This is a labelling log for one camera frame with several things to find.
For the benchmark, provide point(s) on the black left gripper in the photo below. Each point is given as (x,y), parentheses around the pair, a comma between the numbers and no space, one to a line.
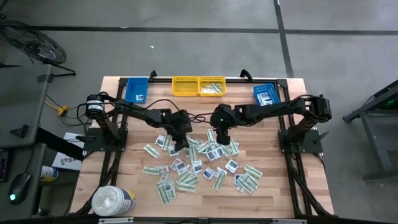
(178,123)

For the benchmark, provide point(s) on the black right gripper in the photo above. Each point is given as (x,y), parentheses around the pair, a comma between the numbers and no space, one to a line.
(224,118)

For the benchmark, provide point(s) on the blue plastic basket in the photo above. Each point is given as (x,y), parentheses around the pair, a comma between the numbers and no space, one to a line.
(132,87)
(274,90)

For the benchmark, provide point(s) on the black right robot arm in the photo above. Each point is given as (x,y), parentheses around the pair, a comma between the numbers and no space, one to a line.
(273,109)

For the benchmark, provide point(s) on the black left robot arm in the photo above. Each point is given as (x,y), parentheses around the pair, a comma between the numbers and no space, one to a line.
(140,112)

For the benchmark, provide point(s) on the white wipes canister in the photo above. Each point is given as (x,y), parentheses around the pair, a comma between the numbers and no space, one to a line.
(112,200)

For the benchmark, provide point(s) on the white printed box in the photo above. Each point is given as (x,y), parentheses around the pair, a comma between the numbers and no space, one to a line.
(66,161)

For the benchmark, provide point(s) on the black diagonal brace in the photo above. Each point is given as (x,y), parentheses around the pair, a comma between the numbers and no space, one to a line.
(59,144)

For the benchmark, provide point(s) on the white yellow can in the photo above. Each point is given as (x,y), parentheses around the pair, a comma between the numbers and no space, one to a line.
(48,172)

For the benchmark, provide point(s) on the grey metal cart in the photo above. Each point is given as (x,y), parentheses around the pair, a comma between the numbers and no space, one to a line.
(373,124)

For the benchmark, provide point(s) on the black computer mouse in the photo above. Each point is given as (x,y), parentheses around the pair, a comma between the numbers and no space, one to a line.
(19,186)

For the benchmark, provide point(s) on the grey desk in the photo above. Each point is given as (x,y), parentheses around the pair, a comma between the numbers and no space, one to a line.
(18,99)

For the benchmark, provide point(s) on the black floor fan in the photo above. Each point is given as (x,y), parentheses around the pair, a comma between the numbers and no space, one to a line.
(34,43)

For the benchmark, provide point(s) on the dark keyboard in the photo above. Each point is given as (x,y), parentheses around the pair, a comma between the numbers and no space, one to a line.
(3,165)

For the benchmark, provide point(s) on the black frame clamp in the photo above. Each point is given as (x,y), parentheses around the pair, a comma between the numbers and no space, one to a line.
(152,74)
(245,74)

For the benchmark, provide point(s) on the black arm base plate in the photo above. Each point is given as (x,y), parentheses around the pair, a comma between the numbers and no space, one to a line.
(93,147)
(311,146)

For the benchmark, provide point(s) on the silver bracket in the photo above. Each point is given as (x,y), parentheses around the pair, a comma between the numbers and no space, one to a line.
(289,221)
(115,221)

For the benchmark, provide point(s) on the black desk bracket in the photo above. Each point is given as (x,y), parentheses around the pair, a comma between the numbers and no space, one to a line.
(20,130)

